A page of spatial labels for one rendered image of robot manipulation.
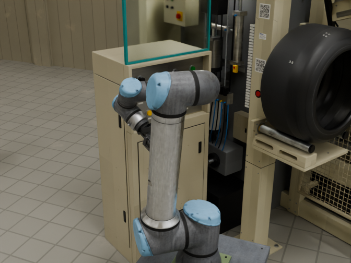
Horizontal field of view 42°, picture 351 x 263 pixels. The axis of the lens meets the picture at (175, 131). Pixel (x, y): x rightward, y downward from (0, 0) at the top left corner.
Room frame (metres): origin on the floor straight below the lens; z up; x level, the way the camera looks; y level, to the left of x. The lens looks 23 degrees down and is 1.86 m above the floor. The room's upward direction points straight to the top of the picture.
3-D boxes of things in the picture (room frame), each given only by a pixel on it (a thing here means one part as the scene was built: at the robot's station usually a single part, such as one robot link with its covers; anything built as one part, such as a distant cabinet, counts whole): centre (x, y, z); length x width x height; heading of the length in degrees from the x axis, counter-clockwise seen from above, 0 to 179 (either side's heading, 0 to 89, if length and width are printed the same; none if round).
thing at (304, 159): (2.17, -0.57, 0.83); 0.36 x 0.09 x 0.06; 37
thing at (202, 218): (1.51, -0.09, 0.80); 0.17 x 0.15 x 0.18; 110
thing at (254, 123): (2.39, -0.57, 0.90); 0.40 x 0.03 x 0.10; 127
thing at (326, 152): (2.25, -0.68, 0.80); 0.37 x 0.36 x 0.02; 127
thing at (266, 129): (2.16, -0.57, 0.90); 0.35 x 0.05 x 0.05; 37
